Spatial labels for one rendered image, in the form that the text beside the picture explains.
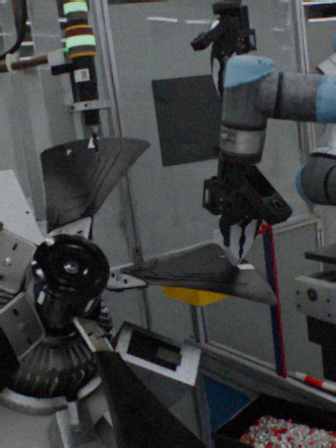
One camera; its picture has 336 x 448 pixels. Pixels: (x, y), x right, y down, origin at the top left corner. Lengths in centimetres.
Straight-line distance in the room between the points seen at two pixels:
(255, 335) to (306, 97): 138
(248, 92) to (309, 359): 166
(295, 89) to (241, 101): 8
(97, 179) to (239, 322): 119
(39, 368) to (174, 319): 101
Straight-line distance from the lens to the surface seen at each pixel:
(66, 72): 89
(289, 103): 88
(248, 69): 87
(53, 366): 93
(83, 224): 93
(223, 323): 202
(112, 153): 104
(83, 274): 83
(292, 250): 220
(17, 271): 89
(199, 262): 100
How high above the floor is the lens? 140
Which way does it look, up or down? 10 degrees down
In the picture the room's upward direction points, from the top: 8 degrees counter-clockwise
